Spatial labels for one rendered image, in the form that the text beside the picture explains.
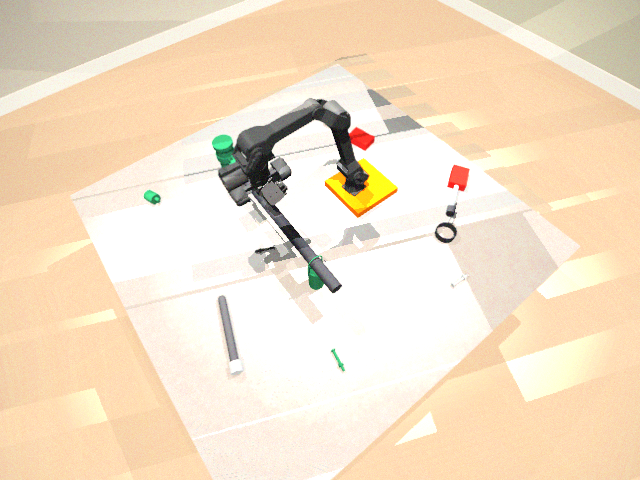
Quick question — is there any dark grey metal ring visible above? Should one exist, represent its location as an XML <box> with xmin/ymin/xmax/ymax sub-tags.
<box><xmin>434</xmin><ymin>217</ymin><xmax>457</xmax><ymax>243</ymax></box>

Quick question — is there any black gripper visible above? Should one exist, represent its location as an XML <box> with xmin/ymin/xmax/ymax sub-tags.
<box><xmin>228</xmin><ymin>157</ymin><xmax>292</xmax><ymax>207</ymax></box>

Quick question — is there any green post with cap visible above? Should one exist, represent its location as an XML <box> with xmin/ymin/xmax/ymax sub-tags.
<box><xmin>212</xmin><ymin>135</ymin><xmax>233</xmax><ymax>158</ymax></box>

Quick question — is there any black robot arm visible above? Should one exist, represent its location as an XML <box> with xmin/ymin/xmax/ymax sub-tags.
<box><xmin>218</xmin><ymin>98</ymin><xmax>370</xmax><ymax>206</ymax></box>

